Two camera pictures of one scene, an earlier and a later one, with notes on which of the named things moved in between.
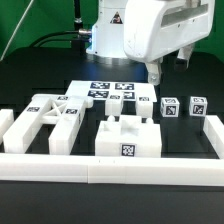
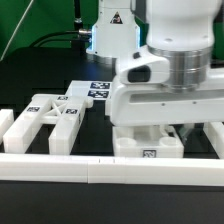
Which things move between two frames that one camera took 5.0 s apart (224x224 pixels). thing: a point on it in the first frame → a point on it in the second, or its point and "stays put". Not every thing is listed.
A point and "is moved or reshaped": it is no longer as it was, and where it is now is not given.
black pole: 78,20 stays put
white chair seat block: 128,137 is moved or reshaped
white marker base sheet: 98,90 stays put
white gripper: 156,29 → 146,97
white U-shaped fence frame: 174,171 stays put
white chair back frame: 62,109 stays put
